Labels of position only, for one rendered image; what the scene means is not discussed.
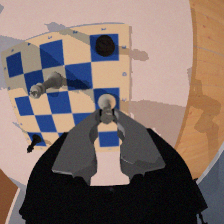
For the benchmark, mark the blue and cream chessboard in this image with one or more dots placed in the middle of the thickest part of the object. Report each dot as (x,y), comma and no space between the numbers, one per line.
(85,77)

